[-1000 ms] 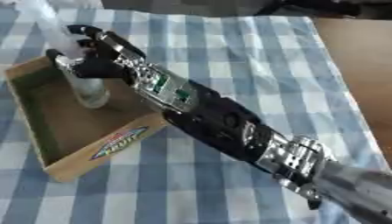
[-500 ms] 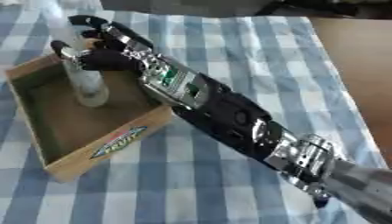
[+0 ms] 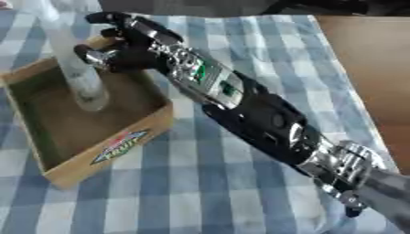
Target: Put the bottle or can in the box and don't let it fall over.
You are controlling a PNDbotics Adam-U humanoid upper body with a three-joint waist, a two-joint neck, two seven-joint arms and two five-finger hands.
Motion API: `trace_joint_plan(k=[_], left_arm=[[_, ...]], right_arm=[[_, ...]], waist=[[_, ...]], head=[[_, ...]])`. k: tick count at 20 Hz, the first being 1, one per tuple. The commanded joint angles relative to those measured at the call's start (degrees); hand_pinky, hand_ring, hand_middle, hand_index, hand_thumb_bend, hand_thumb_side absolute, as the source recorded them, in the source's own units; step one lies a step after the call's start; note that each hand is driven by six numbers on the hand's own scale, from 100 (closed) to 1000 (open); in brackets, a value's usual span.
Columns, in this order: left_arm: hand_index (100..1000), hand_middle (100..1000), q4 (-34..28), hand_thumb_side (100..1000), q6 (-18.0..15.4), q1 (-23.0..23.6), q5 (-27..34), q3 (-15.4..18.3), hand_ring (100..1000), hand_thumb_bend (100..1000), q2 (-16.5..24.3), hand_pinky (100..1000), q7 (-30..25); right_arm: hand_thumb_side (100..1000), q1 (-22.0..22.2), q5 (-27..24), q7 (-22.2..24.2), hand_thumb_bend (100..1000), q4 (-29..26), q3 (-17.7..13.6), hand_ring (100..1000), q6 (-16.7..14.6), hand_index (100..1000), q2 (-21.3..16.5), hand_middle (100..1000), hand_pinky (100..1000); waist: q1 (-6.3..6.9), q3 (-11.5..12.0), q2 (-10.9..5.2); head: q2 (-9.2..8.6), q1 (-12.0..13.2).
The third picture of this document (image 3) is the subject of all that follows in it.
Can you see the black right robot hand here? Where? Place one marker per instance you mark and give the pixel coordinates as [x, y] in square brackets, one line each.
[140, 45]

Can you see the clear plastic bottle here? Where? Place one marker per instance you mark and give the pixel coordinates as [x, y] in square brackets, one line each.
[72, 61]

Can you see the silver and black right robot arm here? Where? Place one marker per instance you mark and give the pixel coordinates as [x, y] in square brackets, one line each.
[256, 115]

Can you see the tan cardboard box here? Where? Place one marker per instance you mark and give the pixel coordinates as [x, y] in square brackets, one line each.
[88, 122]

